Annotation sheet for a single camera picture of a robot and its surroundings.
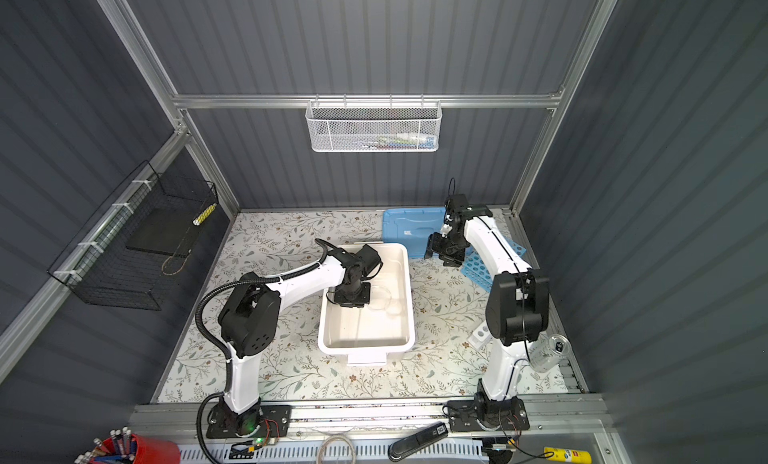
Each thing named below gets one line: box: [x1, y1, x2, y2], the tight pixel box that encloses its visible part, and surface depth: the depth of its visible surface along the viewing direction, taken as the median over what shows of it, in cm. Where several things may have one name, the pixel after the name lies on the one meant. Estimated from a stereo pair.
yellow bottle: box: [543, 447, 592, 464], surface depth 69 cm
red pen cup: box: [88, 433, 181, 464], surface depth 61 cm
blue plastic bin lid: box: [382, 207, 446, 258], surface depth 118 cm
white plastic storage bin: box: [318, 242, 415, 365], surface depth 89 cm
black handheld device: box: [387, 422, 449, 462], surface depth 71 cm
